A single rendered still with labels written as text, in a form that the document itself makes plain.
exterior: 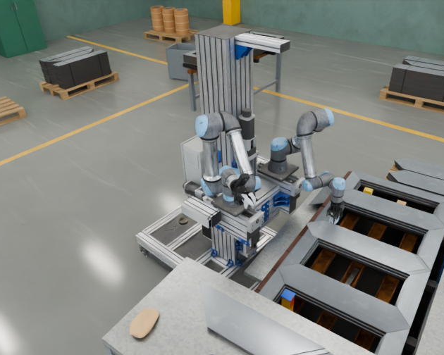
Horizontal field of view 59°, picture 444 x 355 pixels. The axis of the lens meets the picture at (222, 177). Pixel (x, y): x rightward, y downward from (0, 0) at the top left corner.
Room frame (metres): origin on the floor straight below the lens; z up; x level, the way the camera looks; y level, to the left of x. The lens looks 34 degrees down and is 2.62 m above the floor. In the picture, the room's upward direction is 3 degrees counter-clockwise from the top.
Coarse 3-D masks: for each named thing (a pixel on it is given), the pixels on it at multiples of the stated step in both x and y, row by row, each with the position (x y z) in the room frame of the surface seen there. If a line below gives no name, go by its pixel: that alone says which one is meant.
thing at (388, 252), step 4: (384, 244) 1.74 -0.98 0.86; (388, 244) 1.74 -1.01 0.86; (384, 248) 1.71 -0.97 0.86; (388, 248) 1.71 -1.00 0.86; (392, 248) 1.71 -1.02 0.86; (396, 248) 1.70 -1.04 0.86; (384, 252) 1.67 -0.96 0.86; (388, 252) 1.67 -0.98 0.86; (392, 252) 1.67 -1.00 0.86; (396, 252) 1.67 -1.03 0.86; (380, 256) 1.64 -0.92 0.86; (384, 256) 1.64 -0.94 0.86; (388, 256) 1.64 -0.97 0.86; (392, 256) 1.64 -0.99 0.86; (376, 260) 1.62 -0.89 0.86; (380, 260) 1.61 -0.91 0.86; (384, 260) 1.61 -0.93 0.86; (388, 260) 1.61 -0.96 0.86; (392, 260) 1.61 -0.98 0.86; (388, 264) 1.58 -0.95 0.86
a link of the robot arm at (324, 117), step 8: (312, 112) 2.17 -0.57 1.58; (320, 112) 2.17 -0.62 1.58; (328, 112) 2.17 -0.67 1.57; (320, 120) 2.13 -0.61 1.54; (328, 120) 2.14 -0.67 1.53; (320, 128) 2.15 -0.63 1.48; (296, 136) 2.39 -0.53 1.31; (312, 136) 2.28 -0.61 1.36; (296, 144) 2.37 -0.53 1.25; (296, 152) 2.40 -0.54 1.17
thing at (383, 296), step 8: (408, 240) 1.95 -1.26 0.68; (416, 240) 1.90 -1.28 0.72; (400, 248) 1.88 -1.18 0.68; (408, 248) 1.87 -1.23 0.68; (384, 280) 1.59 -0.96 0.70; (392, 280) 1.61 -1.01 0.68; (384, 288) 1.55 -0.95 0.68; (392, 288) 1.55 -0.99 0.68; (376, 296) 1.47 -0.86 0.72; (384, 296) 1.50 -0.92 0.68; (392, 296) 1.46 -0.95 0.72; (360, 336) 1.24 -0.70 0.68; (368, 336) 1.24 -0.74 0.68; (360, 344) 1.20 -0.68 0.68; (368, 344) 1.19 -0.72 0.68
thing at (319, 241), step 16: (384, 192) 2.32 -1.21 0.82; (400, 192) 2.27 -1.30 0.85; (352, 208) 2.14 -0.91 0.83; (400, 224) 1.94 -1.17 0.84; (320, 240) 1.82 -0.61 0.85; (304, 256) 1.68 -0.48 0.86; (352, 256) 1.68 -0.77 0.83; (416, 256) 1.63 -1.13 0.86; (384, 272) 1.56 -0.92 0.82; (400, 272) 1.52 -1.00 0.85; (416, 272) 1.51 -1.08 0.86; (288, 288) 1.46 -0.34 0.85; (320, 304) 1.34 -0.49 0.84; (352, 320) 1.23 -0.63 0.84; (384, 336) 1.13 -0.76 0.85
